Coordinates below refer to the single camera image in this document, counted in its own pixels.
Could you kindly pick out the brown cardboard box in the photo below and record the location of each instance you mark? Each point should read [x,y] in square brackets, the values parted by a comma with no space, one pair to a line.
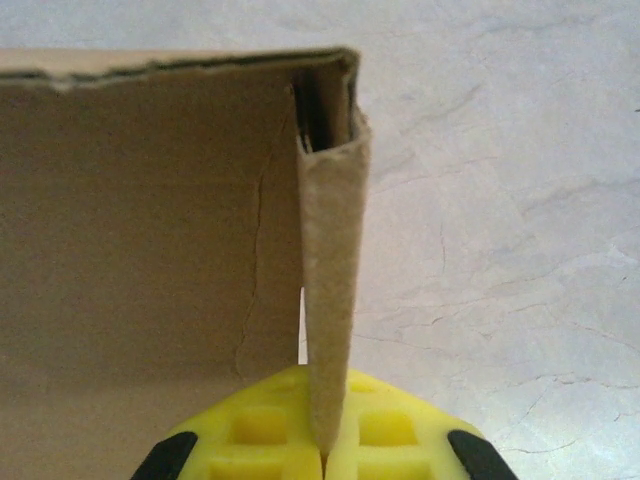
[125,225]

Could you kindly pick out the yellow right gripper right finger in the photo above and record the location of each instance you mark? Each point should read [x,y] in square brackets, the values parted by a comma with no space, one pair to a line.
[400,435]

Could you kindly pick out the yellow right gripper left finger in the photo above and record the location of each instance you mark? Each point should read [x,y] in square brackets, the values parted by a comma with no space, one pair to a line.
[250,430]

